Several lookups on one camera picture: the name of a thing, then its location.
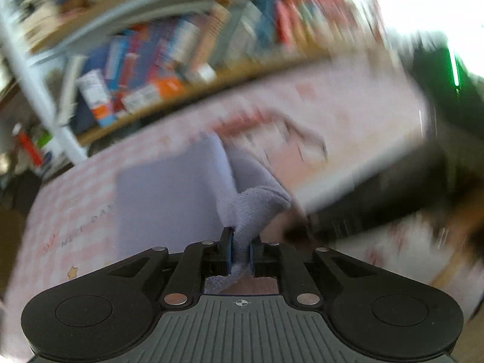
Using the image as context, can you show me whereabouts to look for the red tassel ornament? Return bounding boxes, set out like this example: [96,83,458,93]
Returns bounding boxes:
[12,123,43,167]

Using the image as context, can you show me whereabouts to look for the white blue orange box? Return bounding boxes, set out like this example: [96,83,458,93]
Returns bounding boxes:
[76,69,116,127]

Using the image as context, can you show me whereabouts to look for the row of leaning books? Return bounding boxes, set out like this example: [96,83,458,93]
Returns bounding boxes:
[57,0,371,134]

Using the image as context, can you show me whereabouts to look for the pink checkered cartoon tablecloth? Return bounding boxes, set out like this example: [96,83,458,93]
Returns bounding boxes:
[1,56,463,362]

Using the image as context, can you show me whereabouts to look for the purple and mauve sweater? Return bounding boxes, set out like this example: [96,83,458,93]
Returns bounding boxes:
[115,134,292,293]

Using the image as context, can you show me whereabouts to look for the white and wood bookshelf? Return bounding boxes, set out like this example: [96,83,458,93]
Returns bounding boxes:
[1,0,386,164]

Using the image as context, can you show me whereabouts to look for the white orange flat box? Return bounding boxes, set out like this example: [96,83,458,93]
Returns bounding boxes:
[122,76,184,113]

